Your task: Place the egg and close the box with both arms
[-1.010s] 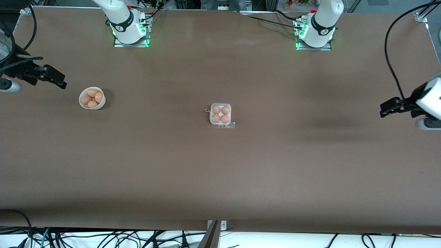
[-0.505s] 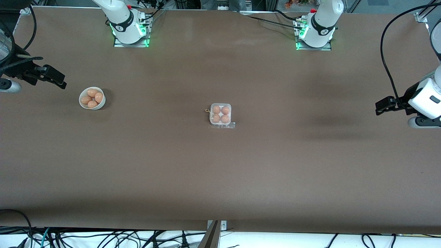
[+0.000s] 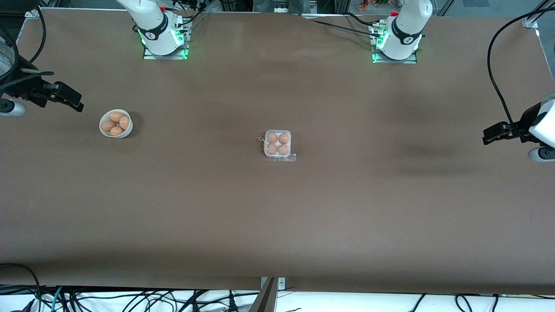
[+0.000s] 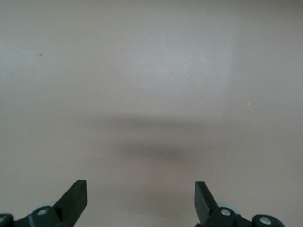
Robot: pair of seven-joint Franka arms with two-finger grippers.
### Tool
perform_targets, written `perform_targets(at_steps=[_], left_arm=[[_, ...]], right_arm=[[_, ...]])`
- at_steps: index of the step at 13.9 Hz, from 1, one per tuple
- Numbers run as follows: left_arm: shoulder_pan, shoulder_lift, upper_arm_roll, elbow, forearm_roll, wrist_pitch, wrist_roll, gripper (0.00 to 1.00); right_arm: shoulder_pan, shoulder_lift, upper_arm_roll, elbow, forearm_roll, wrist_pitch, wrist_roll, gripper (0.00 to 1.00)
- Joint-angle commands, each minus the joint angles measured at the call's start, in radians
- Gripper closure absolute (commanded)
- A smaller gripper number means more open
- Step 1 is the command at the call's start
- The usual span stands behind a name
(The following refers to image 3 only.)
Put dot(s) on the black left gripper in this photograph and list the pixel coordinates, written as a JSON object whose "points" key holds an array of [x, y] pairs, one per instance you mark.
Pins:
{"points": [[528, 119]]}

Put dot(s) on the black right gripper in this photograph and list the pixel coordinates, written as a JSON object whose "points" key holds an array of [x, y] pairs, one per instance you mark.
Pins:
{"points": [[21, 88]]}

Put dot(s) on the brown egg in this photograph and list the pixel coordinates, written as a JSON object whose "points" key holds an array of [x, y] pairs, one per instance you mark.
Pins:
{"points": [[272, 138], [283, 149], [116, 131], [116, 116], [124, 123], [108, 126], [271, 149], [283, 138]]}

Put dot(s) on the clear plastic egg box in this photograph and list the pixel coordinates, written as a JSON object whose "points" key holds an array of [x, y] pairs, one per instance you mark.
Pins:
{"points": [[277, 143]]}

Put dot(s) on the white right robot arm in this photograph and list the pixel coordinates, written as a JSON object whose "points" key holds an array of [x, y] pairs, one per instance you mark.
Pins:
{"points": [[158, 26]]}

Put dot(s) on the white round bowl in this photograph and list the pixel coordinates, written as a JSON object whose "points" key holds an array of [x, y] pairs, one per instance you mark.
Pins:
{"points": [[128, 132]]}

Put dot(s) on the clear tape strip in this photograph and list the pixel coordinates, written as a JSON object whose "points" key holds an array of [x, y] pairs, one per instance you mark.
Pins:
{"points": [[292, 159]]}

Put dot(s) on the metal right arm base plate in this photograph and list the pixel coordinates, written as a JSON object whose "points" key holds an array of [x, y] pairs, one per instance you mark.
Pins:
{"points": [[164, 56]]}

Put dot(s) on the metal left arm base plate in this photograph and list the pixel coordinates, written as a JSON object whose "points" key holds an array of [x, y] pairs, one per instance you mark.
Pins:
{"points": [[394, 61]]}

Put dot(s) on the small metal bracket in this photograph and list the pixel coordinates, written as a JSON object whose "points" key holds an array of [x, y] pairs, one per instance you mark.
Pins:
{"points": [[282, 284]]}

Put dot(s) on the dark camera mount pole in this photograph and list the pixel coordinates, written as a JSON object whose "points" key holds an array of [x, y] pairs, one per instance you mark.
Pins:
{"points": [[265, 299]]}

